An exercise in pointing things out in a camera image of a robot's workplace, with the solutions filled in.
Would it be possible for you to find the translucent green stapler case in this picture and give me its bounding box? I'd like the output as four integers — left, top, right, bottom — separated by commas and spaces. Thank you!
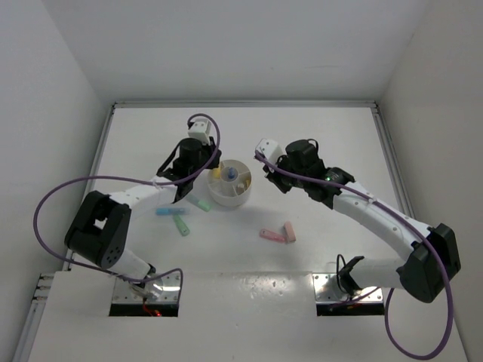
173, 214, 190, 237

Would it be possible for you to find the metal base plate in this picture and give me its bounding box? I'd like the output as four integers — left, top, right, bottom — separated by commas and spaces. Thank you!
312, 273, 383, 305
112, 271, 181, 305

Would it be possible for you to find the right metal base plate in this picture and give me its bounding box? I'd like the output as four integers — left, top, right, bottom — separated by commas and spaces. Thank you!
312, 273, 383, 305

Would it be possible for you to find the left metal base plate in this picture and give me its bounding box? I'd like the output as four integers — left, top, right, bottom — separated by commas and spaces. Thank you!
112, 271, 181, 305

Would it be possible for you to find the green highlighter pen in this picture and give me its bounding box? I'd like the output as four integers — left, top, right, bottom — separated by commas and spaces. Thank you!
186, 194, 211, 212

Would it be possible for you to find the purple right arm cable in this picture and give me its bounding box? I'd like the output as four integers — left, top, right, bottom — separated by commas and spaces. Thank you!
254, 150, 454, 359

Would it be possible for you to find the white round divided organizer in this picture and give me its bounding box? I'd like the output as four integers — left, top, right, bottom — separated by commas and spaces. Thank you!
207, 159, 252, 207

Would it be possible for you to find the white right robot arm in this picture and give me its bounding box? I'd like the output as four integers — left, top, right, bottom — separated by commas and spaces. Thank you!
255, 139, 461, 303

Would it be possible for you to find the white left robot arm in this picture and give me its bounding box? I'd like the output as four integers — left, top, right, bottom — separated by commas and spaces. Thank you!
64, 137, 221, 282

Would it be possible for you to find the light blue eraser case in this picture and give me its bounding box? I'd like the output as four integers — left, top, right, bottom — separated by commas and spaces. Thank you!
155, 207, 190, 216

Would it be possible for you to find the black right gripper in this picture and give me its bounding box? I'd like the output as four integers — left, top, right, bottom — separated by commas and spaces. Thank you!
263, 152, 307, 195

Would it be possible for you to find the pink highlighter pen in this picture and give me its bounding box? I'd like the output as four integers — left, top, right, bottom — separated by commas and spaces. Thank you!
259, 229, 287, 244

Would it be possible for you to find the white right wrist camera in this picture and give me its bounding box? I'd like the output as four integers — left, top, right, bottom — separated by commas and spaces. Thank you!
255, 138, 284, 165

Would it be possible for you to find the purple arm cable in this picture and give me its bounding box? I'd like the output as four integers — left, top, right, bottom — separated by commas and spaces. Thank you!
32, 112, 222, 299
254, 150, 454, 359

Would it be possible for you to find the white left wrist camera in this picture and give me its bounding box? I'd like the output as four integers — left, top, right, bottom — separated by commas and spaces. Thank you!
188, 118, 211, 145

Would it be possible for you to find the aluminium table frame rail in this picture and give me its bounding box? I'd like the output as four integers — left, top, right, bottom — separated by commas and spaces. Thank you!
29, 101, 407, 361

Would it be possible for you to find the pink eraser block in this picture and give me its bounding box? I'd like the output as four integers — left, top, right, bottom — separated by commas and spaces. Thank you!
283, 221, 297, 244

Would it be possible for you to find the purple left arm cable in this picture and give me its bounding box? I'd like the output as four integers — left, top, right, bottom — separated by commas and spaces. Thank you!
32, 112, 222, 299

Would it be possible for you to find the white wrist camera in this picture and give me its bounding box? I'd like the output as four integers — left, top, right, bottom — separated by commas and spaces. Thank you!
255, 138, 284, 165
188, 118, 211, 145

